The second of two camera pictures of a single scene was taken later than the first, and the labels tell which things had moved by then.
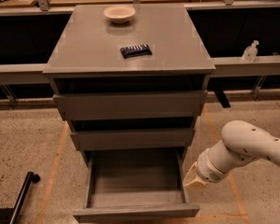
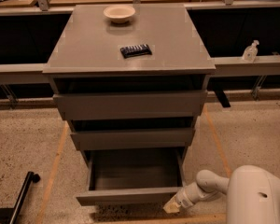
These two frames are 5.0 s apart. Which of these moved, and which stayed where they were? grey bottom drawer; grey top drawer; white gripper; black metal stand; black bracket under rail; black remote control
Moved: white gripper; grey bottom drawer
Stayed: black metal stand; black bracket under rail; grey top drawer; black remote control
